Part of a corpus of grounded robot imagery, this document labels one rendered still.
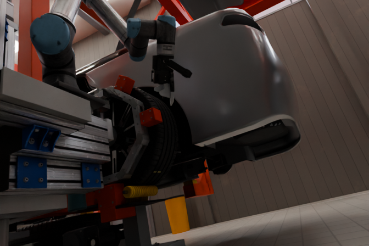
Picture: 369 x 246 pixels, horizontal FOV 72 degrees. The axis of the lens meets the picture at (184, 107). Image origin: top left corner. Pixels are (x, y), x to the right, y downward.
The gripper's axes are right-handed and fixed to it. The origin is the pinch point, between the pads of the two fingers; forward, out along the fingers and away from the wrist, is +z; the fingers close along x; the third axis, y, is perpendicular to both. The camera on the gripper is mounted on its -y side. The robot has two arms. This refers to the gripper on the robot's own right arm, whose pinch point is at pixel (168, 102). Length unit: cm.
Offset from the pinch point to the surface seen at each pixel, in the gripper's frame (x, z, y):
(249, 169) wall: -340, 212, -270
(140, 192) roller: -16, 50, 9
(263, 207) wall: -291, 273, -280
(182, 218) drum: -344, 310, -127
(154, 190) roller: -25, 55, 0
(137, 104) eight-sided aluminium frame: -30.5, 6.4, 9.4
